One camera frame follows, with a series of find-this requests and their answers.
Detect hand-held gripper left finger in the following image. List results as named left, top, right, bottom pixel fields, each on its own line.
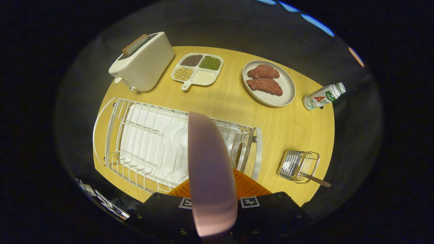
left=135, top=179, right=201, bottom=244

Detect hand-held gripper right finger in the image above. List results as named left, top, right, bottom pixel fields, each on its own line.
left=232, top=168, right=311, bottom=244

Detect metal wire basket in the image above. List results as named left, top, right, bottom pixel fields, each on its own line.
left=277, top=150, right=320, bottom=184

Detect wooden handled spoon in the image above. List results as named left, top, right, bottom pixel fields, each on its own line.
left=298, top=171, right=331, bottom=188

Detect pink plate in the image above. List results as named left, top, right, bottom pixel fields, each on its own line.
left=188, top=112, right=238, bottom=238

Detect white wire dish rack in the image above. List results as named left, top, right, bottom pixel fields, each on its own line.
left=93, top=97, right=263, bottom=194

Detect beige round plate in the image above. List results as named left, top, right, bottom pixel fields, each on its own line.
left=242, top=60, right=296, bottom=107

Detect white divided dish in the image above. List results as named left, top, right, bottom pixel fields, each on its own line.
left=171, top=53, right=223, bottom=91

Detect shiny dark object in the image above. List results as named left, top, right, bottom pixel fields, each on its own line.
left=78, top=179, right=131, bottom=221

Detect white drip tray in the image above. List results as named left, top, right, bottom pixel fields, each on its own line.
left=119, top=103, right=244, bottom=189

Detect white green drink bottle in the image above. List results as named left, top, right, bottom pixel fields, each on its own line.
left=303, top=82, right=346, bottom=111

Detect red meat slice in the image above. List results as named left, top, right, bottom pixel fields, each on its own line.
left=247, top=64, right=280, bottom=80
left=246, top=78, right=283, bottom=97

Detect yellow soybeans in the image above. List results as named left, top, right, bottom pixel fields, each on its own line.
left=174, top=67, right=194, bottom=81

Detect white rice grains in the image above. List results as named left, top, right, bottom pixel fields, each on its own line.
left=192, top=69, right=217, bottom=85

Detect white toaster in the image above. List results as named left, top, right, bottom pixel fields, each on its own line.
left=108, top=32, right=175, bottom=92

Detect dark seeds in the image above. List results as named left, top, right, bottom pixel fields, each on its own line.
left=181, top=55, right=203, bottom=67

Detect green mung beans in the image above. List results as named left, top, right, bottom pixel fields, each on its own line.
left=199, top=56, right=221, bottom=71

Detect brown toast slice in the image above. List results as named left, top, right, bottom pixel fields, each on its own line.
left=122, top=34, right=149, bottom=56

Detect black backdrop cloth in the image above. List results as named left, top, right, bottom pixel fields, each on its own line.
left=56, top=0, right=383, bottom=224

